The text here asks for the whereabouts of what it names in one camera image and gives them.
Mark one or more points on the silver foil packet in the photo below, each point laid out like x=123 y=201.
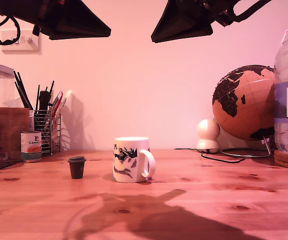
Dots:
x=32 y=122

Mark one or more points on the dark brown coffee capsule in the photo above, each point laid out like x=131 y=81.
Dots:
x=77 y=170

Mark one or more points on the slim black stick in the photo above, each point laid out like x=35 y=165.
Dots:
x=51 y=91

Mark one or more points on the red pencil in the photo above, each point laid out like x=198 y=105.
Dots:
x=58 y=100

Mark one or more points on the dark wide brush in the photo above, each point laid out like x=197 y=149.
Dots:
x=44 y=100

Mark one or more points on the white round desk camera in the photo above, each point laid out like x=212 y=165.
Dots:
x=207 y=129

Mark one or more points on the metal globe stand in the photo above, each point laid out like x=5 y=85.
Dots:
x=244 y=155

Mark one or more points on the white pen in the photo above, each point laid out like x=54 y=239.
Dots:
x=67 y=96

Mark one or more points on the white wall light switch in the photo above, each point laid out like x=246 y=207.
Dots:
x=26 y=47

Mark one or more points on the short black chopstick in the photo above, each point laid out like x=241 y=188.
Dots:
x=22 y=98

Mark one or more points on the white printed coffee mug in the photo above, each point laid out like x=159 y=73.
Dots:
x=127 y=152

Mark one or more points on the long black chopstick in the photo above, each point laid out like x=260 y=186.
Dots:
x=20 y=85
x=23 y=85

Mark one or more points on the white labelled tin can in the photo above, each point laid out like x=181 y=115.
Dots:
x=31 y=148

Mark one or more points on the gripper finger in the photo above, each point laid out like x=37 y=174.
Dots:
x=167 y=22
x=84 y=17
x=64 y=32
x=196 y=25

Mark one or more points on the brown cardboard box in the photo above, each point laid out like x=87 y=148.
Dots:
x=9 y=132

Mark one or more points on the cork world globe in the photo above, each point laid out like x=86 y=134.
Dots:
x=251 y=110

